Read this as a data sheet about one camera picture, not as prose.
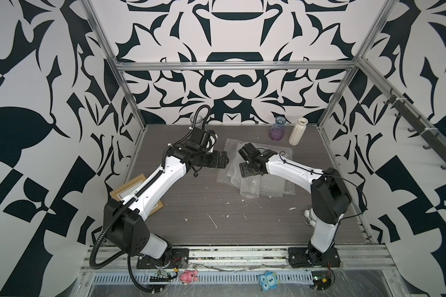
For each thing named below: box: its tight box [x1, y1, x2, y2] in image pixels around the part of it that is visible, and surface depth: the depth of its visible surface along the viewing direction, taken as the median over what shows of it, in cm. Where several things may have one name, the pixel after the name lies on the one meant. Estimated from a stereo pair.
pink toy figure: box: [179, 269, 198, 286], surface depth 70 cm
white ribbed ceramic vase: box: [288, 116, 309, 146], surface depth 104 cm
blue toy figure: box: [257, 270, 279, 292], surface depth 70 cm
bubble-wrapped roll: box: [239, 174, 261, 199], surface depth 87 cm
